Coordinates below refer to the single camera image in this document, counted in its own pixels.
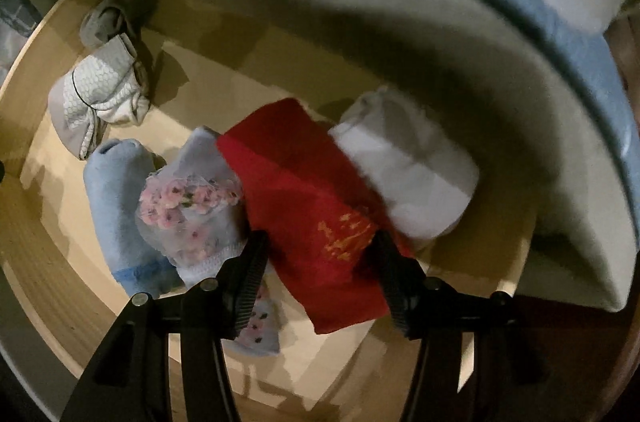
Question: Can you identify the red underwear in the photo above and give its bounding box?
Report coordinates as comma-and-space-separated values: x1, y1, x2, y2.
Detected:
216, 97, 416, 335

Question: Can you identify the wooden drawer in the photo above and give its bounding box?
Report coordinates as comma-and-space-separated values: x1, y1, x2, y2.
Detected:
0, 0, 541, 422

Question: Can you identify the grey ribbed underwear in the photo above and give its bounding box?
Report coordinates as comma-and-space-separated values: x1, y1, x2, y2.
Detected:
80, 0, 146, 50

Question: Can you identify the blue white storage box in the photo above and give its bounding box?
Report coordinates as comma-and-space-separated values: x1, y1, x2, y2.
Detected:
20, 0, 636, 313

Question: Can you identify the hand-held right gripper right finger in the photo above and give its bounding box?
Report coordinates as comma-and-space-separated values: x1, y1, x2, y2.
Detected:
372, 229, 566, 422

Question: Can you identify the white honeycomb beige underwear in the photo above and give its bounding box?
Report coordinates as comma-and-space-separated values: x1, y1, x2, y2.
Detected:
47, 33, 151, 160

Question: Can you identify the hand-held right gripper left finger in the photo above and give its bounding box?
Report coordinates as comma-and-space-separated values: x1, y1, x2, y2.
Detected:
60, 229, 273, 422

